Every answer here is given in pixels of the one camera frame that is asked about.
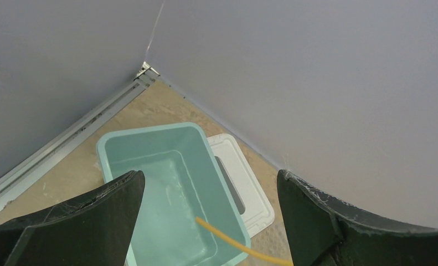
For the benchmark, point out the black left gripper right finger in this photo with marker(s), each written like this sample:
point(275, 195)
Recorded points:
point(324, 230)

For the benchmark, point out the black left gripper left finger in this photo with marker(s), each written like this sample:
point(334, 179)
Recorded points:
point(94, 228)

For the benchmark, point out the yellow rubber tube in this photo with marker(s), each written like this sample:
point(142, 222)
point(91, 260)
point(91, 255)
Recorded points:
point(241, 247)

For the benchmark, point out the white plastic bin lid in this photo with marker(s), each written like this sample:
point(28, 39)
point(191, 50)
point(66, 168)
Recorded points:
point(253, 205)

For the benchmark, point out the teal plastic bin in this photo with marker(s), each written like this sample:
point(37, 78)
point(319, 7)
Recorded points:
point(183, 182)

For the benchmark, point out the aluminium table edge rail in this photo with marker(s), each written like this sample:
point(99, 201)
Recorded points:
point(25, 174)

